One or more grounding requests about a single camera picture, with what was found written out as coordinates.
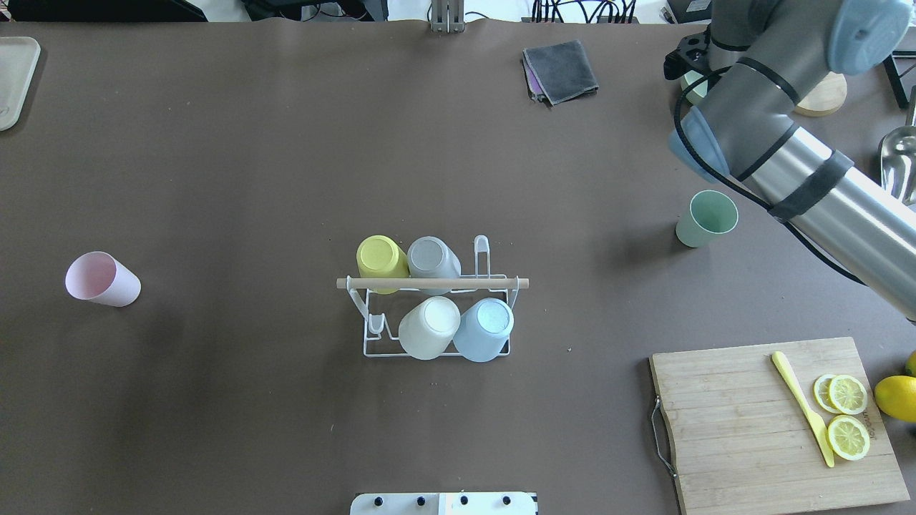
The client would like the yellow plastic cup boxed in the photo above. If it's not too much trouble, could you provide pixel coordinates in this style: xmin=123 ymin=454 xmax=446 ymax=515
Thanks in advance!
xmin=356 ymin=235 xmax=410 ymax=278

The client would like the light blue plastic cup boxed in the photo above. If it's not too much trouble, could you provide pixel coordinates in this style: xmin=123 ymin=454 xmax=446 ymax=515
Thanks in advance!
xmin=454 ymin=298 xmax=515 ymax=363

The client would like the whole yellow lemon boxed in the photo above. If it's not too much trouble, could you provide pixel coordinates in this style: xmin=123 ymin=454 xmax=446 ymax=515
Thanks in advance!
xmin=874 ymin=376 xmax=915 ymax=423

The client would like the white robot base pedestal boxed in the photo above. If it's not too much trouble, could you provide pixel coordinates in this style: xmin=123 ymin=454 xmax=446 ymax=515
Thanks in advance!
xmin=350 ymin=491 xmax=539 ymax=514

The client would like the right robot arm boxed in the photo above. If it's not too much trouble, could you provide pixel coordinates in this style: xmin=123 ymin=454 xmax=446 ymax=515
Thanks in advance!
xmin=666 ymin=1 xmax=915 ymax=320

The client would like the metal scoop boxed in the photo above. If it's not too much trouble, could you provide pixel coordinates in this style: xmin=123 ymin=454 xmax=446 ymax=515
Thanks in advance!
xmin=879 ymin=86 xmax=915 ymax=206

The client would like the cream plastic cup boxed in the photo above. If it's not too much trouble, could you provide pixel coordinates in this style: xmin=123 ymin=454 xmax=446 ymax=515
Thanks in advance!
xmin=398 ymin=296 xmax=461 ymax=360

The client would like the grey plastic cup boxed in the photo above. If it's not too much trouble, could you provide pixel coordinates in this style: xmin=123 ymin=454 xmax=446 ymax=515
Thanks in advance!
xmin=406 ymin=237 xmax=461 ymax=278

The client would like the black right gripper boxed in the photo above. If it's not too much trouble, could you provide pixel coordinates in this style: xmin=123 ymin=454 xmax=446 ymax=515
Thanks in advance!
xmin=663 ymin=34 xmax=713 ymax=81

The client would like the grey folded cloth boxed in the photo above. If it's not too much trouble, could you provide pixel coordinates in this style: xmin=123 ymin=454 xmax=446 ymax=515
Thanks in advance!
xmin=522 ymin=39 xmax=599 ymax=107

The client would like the green plastic cup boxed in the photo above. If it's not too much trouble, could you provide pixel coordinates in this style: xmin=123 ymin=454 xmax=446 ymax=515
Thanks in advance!
xmin=675 ymin=190 xmax=739 ymax=248

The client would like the beige plastic tray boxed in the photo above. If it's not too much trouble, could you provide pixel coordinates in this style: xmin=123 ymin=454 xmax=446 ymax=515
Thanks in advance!
xmin=1 ymin=36 xmax=42 ymax=131

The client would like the wooden mug tree stand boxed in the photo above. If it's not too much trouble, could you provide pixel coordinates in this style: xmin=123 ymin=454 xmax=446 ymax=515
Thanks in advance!
xmin=793 ymin=72 xmax=848 ymax=117

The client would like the wooden cutting board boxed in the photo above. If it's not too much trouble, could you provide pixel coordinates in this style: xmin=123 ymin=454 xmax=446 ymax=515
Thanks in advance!
xmin=650 ymin=337 xmax=910 ymax=514

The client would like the lemon slice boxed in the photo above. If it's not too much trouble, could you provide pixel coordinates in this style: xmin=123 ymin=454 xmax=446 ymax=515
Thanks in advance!
xmin=827 ymin=374 xmax=868 ymax=416
xmin=827 ymin=414 xmax=871 ymax=461

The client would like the pink plastic cup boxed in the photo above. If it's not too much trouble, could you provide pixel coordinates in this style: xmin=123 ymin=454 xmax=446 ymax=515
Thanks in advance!
xmin=64 ymin=251 xmax=142 ymax=308

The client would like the white wire cup rack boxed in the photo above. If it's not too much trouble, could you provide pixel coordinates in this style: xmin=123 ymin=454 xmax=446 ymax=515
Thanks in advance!
xmin=335 ymin=235 xmax=530 ymax=363

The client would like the yellow plastic knife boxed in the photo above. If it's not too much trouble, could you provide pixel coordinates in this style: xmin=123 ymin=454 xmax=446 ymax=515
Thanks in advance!
xmin=770 ymin=350 xmax=835 ymax=467

